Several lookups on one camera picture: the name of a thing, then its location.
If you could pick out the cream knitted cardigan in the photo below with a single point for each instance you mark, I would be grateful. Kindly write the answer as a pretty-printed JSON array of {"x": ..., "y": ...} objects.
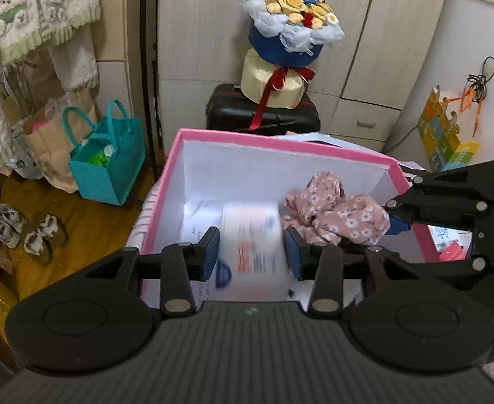
[{"x": 23, "y": 12}]

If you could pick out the beige wardrobe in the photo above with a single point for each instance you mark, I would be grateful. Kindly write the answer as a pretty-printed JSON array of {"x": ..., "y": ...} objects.
[{"x": 381, "y": 29}]

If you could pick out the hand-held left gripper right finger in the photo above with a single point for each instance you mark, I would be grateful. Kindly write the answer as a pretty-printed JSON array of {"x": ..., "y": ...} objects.
[{"x": 293, "y": 253}]

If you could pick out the grey white shoe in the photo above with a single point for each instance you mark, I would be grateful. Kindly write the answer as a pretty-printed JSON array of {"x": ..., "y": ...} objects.
[
  {"x": 7, "y": 225},
  {"x": 45, "y": 240}
]

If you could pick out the black suitcase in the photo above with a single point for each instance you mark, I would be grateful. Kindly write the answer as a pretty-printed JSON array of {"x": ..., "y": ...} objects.
[{"x": 230, "y": 109}]

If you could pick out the pink red packet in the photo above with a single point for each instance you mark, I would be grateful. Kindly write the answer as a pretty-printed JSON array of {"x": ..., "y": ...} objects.
[{"x": 453, "y": 251}]

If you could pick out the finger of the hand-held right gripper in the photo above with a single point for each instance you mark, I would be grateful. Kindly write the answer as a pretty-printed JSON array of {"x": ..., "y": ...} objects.
[
  {"x": 445, "y": 268},
  {"x": 400, "y": 225}
]

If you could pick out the green toy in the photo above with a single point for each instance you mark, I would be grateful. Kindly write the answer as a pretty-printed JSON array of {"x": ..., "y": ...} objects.
[{"x": 100, "y": 156}]

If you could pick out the teal tote bag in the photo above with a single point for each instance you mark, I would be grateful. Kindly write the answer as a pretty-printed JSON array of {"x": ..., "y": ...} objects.
[{"x": 120, "y": 172}]

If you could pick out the white fleece garment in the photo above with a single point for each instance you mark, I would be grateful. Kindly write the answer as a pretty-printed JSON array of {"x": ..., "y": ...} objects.
[{"x": 76, "y": 63}]

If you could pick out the colourful paper gift bag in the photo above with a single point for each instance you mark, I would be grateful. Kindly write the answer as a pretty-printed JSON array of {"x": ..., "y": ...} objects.
[{"x": 440, "y": 134}]

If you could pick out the brown paper bag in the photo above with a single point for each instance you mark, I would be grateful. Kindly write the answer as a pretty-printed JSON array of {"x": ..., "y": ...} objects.
[{"x": 49, "y": 151}]

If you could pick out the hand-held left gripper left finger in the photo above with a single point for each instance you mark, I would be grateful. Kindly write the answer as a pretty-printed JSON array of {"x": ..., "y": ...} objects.
[{"x": 210, "y": 256}]

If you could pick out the flower bouquet with blue wrap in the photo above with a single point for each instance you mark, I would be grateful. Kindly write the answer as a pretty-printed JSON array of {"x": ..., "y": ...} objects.
[{"x": 280, "y": 46}]

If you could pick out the pink floral cloth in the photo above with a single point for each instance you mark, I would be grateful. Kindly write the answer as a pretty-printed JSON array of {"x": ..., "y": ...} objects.
[{"x": 356, "y": 219}]

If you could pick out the striped bed sheet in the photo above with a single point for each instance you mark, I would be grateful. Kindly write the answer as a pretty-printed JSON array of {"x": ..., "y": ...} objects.
[{"x": 146, "y": 219}]

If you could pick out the white tissue packet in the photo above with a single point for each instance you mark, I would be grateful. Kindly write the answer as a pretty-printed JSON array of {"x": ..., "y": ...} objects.
[{"x": 251, "y": 235}]

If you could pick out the pink cardboard box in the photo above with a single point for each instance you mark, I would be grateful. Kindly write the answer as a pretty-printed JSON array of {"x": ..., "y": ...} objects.
[{"x": 272, "y": 139}]

